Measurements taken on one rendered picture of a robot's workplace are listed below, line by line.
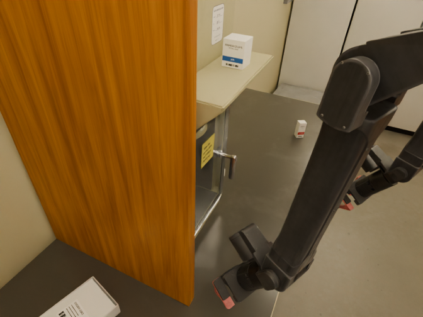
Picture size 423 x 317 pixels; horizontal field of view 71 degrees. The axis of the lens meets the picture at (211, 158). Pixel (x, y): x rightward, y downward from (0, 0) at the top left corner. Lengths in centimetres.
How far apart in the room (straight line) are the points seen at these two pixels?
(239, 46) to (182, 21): 28
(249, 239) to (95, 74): 41
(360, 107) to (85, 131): 49
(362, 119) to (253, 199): 87
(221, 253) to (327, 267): 135
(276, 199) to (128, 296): 62
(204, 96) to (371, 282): 195
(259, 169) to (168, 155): 82
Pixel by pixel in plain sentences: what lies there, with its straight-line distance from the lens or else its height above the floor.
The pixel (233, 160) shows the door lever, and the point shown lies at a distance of 90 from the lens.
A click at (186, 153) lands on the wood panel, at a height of 145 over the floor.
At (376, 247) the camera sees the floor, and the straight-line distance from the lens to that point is 251.
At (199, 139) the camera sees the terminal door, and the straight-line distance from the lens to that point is 73.
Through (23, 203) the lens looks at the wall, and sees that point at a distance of 100.
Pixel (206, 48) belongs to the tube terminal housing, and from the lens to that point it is 68.
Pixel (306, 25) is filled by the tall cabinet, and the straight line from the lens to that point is 364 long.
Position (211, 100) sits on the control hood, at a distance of 53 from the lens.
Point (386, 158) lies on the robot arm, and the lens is 98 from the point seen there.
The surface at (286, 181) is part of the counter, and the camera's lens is 127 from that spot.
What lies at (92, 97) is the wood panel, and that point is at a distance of 56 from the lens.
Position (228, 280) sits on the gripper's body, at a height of 114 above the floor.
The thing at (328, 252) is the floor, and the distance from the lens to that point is 232.
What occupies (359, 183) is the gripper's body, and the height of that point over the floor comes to 115.
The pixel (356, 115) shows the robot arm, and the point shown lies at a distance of 31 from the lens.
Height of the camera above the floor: 174
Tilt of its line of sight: 37 degrees down
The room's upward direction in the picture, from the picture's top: 3 degrees clockwise
